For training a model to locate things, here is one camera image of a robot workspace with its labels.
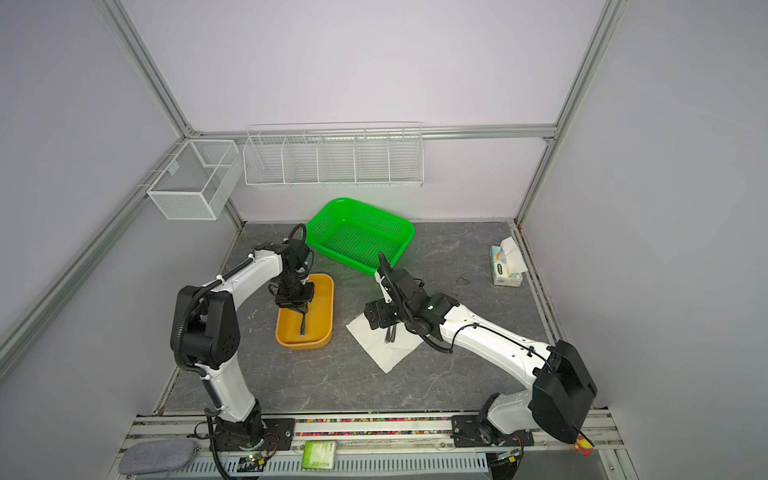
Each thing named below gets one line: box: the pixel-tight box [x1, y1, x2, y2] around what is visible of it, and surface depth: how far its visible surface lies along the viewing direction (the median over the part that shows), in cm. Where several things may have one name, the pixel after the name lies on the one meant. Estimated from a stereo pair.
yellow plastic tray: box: [275, 273, 335, 351], surface depth 91 cm
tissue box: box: [490, 236, 528, 287], surface depth 102 cm
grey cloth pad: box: [118, 440, 196, 474], surface depth 71 cm
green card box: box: [301, 441, 337, 469], surface depth 71 cm
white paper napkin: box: [345, 313, 425, 373], surface depth 91 cm
